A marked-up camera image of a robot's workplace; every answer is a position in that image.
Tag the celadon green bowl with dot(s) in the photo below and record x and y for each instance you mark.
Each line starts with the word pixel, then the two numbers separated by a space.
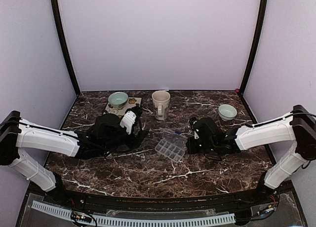
pixel 118 100
pixel 227 112

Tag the black left frame post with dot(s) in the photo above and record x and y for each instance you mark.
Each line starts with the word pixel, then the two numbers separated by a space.
pixel 64 47

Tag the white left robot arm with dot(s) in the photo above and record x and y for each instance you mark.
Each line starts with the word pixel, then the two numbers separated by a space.
pixel 102 139

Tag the black right frame post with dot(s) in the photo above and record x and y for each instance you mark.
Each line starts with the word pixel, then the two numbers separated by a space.
pixel 254 46

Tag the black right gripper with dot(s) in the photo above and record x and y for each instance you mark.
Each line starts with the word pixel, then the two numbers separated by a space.
pixel 192 149

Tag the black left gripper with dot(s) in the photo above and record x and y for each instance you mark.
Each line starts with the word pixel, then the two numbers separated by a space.
pixel 137 140

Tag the beige ceramic mug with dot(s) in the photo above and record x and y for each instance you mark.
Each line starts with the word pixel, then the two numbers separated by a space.
pixel 161 100

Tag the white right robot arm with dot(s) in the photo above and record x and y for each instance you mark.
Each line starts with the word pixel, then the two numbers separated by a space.
pixel 297 126

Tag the black frame post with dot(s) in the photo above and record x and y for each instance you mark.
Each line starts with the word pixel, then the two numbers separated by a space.
pixel 254 46
pixel 64 47

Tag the right celadon green bowl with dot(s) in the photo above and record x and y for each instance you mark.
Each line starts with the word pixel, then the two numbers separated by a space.
pixel 227 112

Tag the left celadon green bowl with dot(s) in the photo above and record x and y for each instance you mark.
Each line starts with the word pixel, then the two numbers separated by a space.
pixel 118 100

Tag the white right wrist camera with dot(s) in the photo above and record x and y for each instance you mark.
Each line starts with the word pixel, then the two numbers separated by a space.
pixel 192 121

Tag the floral square coaster tile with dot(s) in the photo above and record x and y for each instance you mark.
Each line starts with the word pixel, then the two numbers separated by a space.
pixel 131 102

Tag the black front table rail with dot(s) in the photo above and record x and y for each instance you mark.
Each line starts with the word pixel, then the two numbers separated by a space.
pixel 88 198

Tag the clear plastic pill organizer box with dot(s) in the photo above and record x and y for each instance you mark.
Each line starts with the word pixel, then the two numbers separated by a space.
pixel 172 145

